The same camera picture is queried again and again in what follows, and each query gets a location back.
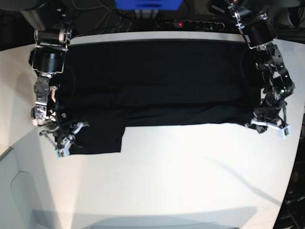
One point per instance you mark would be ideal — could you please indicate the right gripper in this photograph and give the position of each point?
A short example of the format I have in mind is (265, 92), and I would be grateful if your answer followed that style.
(63, 136)

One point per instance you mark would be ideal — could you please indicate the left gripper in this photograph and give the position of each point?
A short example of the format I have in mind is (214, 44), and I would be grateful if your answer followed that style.
(265, 117)

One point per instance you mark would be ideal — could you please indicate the black T-shirt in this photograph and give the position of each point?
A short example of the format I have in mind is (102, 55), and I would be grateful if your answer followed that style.
(112, 86)

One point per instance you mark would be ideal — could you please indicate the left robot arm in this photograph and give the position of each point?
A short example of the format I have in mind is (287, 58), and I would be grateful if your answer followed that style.
(253, 24)

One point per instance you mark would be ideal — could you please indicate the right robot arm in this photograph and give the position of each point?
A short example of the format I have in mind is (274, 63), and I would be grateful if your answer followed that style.
(52, 35)

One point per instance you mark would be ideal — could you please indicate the black power strip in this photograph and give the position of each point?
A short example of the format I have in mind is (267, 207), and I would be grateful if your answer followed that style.
(186, 25)

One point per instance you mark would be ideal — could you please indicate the blue box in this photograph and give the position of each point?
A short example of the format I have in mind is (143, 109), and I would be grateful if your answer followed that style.
(148, 4)

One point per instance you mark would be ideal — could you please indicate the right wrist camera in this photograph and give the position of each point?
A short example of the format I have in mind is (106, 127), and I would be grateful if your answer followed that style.
(62, 152)

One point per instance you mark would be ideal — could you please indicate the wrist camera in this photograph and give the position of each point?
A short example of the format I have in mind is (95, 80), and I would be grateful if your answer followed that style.
(284, 131)
(62, 152)

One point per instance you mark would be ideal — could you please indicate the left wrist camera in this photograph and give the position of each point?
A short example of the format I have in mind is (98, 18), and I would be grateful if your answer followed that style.
(284, 131)

